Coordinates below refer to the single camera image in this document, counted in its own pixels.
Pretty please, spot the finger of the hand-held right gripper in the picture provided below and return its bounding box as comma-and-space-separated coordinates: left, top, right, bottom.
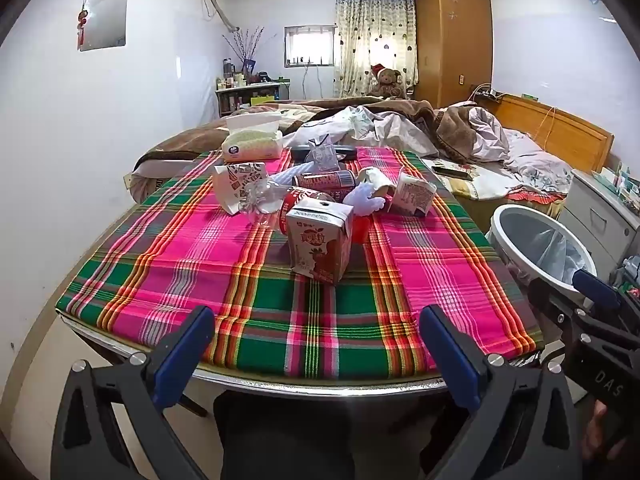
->
572, 269, 640, 322
527, 277, 591, 341

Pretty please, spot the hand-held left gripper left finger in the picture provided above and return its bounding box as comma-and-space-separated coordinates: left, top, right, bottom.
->
51, 305, 216, 480

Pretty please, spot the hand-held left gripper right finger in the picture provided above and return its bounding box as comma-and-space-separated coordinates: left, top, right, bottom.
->
419, 304, 583, 480

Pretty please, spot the white trash bin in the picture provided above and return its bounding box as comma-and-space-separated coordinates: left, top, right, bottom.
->
487, 204, 598, 306

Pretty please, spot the red strawberry drink carton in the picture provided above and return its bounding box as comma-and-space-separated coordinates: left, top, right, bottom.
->
286, 197, 354, 286

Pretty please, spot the white foam fruit net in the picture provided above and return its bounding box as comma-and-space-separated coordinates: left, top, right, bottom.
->
344, 181, 387, 217

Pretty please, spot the red drink can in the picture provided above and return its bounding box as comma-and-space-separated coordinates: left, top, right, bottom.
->
291, 170, 357, 192
279, 186, 346, 233

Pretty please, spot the person's right hand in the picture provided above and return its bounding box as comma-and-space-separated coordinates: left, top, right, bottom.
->
582, 400, 626, 462

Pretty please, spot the clear bin liner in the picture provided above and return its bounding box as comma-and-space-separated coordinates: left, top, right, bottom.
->
500, 210, 593, 288

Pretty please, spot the grey nightstand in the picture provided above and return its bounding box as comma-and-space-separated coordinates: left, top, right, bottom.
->
557, 169, 640, 273

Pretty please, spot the plaid tablecloth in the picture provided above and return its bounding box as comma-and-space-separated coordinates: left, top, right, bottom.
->
55, 146, 546, 378

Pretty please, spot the floral bed sheet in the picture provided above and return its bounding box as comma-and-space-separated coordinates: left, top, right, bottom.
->
425, 157, 566, 206

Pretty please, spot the round metal-rimmed table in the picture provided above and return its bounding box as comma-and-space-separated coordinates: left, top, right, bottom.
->
57, 307, 551, 418

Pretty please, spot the black phone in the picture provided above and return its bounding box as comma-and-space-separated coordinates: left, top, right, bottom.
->
432, 165, 473, 181

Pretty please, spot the pale grey quilt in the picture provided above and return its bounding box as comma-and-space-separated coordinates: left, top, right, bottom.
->
465, 107, 573, 196

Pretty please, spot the white purple drink carton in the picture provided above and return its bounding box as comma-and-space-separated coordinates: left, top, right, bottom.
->
387, 167, 437, 217

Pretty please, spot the wooden bed headboard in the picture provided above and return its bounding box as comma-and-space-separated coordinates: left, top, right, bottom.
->
480, 92, 615, 173

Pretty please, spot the clear plastic cup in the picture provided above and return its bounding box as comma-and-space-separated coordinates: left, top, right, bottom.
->
240, 180, 296, 233

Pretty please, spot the printed white paper bag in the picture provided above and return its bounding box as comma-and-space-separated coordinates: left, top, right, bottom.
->
212, 161, 268, 216

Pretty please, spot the crumpled paper cup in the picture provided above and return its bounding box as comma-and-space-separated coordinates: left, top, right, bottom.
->
356, 166, 398, 198

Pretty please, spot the brown blanket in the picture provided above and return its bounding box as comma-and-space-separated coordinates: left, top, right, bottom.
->
145, 99, 501, 162

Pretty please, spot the soft tissue pack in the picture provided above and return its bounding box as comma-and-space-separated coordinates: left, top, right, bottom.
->
221, 112, 284, 162

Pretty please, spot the dark glasses case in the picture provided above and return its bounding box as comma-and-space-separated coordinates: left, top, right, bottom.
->
290, 144, 358, 163

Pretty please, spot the clear plastic wrapper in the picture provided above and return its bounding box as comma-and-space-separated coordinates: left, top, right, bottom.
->
305, 139, 343, 173

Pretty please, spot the white floral quilt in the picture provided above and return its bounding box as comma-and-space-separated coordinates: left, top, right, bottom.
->
282, 105, 441, 158

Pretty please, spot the shelf with bottles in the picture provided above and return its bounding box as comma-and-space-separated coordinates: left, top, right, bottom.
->
215, 82, 292, 118

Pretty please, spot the brown teddy bear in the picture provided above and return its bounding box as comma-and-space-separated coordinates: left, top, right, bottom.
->
369, 64, 407, 100

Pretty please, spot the wooden wardrobe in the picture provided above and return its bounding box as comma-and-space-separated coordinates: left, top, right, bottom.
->
415, 0, 493, 110

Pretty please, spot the vase of dry branches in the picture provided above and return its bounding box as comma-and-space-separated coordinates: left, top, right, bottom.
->
222, 26, 266, 76

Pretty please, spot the heart print curtain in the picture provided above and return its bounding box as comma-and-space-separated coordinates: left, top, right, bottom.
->
334, 0, 418, 100

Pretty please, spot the window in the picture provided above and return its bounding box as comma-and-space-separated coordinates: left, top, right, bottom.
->
284, 25, 336, 67

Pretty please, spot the red hanging ornament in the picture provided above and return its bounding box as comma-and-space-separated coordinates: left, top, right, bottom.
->
76, 2, 91, 52

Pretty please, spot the wrapped air conditioner pipe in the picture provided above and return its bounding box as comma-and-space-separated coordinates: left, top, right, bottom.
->
197, 0, 241, 31

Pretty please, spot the power strip with cables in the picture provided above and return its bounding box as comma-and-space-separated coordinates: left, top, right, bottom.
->
470, 82, 506, 103

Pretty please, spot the wall mirror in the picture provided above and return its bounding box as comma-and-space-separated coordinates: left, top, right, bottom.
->
80, 0, 128, 52

